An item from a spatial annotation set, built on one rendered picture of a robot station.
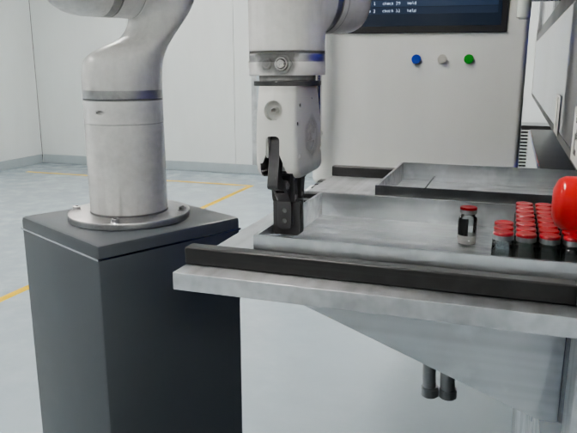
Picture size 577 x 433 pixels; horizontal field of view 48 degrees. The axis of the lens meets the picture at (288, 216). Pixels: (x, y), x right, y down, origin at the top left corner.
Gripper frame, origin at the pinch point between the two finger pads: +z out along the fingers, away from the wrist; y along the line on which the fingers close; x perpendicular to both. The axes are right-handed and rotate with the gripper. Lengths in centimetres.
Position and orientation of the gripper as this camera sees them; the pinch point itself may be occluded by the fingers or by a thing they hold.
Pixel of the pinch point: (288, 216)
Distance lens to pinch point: 74.8
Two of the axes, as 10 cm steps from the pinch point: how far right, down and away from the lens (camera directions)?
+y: 3.2, -2.1, 9.2
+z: 0.1, 9.8, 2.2
